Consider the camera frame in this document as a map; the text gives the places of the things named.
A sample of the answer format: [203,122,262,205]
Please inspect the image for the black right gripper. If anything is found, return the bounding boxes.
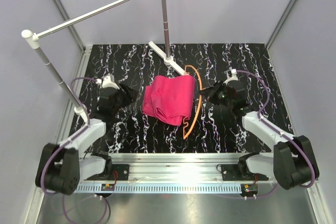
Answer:
[199,80,234,109]

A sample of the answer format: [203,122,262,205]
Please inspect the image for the orange clothes hanger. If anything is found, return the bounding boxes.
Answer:
[183,65,203,140]

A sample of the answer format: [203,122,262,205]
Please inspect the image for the pink trousers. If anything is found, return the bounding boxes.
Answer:
[142,75,195,126]

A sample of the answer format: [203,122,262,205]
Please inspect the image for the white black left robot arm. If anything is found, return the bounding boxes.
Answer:
[35,83,138,195]

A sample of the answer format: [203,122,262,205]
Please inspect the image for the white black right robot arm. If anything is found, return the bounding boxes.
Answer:
[199,80,320,190]

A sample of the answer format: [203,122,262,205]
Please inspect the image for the left controller board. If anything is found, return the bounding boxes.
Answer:
[101,183,115,191]

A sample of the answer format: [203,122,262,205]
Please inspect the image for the controller board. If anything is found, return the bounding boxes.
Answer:
[242,183,258,193]
[101,183,115,191]

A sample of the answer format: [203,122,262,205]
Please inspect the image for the right controller board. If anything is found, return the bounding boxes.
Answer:
[242,183,258,193]

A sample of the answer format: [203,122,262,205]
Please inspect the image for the silver white clothes rack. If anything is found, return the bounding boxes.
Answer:
[21,0,185,124]

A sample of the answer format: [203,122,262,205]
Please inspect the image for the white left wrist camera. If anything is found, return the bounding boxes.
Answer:
[96,73,120,90]

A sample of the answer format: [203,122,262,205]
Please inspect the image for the aluminium frame rail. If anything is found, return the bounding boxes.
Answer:
[34,153,320,183]

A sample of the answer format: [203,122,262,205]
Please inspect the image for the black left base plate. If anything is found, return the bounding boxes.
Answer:
[106,164,130,181]

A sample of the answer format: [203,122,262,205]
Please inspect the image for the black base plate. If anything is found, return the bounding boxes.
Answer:
[106,164,130,181]
[218,164,269,182]

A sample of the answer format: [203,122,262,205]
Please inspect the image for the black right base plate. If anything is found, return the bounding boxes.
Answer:
[218,164,269,182]

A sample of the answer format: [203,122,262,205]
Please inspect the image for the slotted white cable duct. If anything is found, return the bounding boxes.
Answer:
[75,183,242,194]

